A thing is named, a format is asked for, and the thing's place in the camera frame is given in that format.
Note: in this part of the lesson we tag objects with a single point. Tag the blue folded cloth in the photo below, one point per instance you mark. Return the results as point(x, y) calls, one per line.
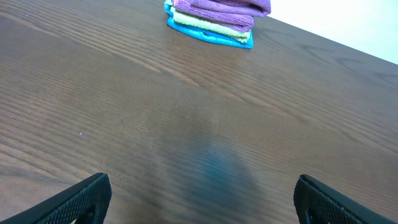
point(205, 35)

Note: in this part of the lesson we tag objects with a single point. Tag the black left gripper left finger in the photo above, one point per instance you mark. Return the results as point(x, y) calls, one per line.
point(86, 202)

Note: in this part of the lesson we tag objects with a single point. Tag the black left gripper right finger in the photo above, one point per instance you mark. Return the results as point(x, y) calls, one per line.
point(315, 202)

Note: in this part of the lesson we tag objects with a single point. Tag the purple folded cloth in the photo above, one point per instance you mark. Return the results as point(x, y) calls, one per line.
point(236, 14)

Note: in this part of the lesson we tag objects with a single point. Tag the light green folded cloth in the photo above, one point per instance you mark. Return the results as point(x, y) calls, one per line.
point(208, 26)

